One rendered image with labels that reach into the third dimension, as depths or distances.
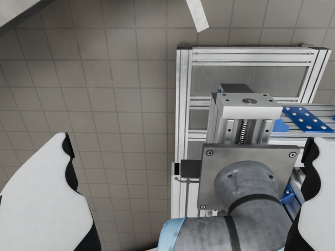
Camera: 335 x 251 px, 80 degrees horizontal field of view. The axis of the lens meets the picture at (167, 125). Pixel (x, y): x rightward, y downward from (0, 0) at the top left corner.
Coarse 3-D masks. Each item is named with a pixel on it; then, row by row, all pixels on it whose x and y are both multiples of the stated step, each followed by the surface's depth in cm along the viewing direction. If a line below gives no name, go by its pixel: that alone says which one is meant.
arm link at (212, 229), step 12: (216, 216) 40; (168, 228) 38; (180, 228) 37; (192, 228) 37; (204, 228) 37; (216, 228) 36; (168, 240) 36; (180, 240) 36; (192, 240) 35; (204, 240) 35; (216, 240) 35; (228, 240) 35
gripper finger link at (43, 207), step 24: (48, 144) 10; (24, 168) 8; (48, 168) 8; (72, 168) 9; (24, 192) 7; (48, 192) 7; (72, 192) 7; (0, 216) 6; (24, 216) 6; (48, 216) 6; (72, 216) 6; (0, 240) 6; (24, 240) 6; (48, 240) 6; (72, 240) 6; (96, 240) 6
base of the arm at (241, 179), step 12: (228, 168) 48; (240, 168) 47; (252, 168) 46; (264, 168) 47; (216, 180) 50; (228, 180) 48; (240, 180) 45; (252, 180) 44; (264, 180) 44; (276, 180) 48; (216, 192) 50; (228, 192) 46; (240, 192) 43; (252, 192) 42; (264, 192) 42; (276, 192) 44; (228, 204) 45
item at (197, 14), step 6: (186, 0) 48; (192, 0) 48; (198, 0) 48; (192, 6) 48; (198, 6) 48; (192, 12) 49; (198, 12) 49; (192, 18) 50; (198, 18) 50; (204, 18) 50; (198, 24) 50; (204, 24) 50; (198, 30) 51
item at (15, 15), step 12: (0, 0) 63; (12, 0) 63; (24, 0) 63; (36, 0) 63; (48, 0) 66; (0, 12) 65; (12, 12) 65; (24, 12) 65; (36, 12) 71; (0, 24) 67; (12, 24) 70
